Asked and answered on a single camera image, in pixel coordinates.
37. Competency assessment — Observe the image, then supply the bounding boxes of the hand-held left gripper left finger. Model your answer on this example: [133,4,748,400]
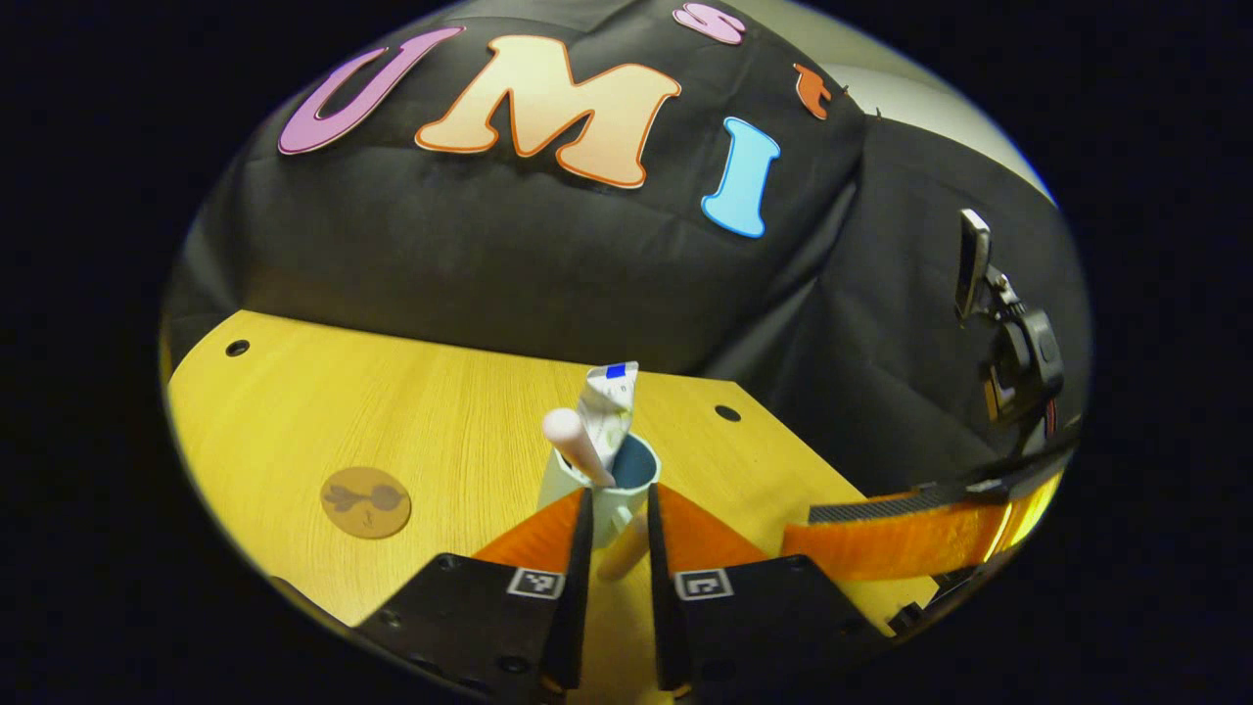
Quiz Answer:
[352,487,595,698]

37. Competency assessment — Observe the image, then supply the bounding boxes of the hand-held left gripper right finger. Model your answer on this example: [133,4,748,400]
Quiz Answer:
[646,483,897,698]

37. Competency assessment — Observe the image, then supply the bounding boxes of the pink toothbrush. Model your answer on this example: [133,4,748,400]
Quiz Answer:
[543,408,616,488]

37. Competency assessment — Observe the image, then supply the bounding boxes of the white toothpaste tube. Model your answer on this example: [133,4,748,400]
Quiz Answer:
[578,360,640,471]

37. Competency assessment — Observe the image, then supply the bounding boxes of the round brown coaster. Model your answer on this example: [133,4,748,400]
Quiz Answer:
[320,466,413,541]

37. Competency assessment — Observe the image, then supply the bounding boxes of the black backdrop cloth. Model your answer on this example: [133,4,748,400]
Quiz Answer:
[162,0,1092,495]

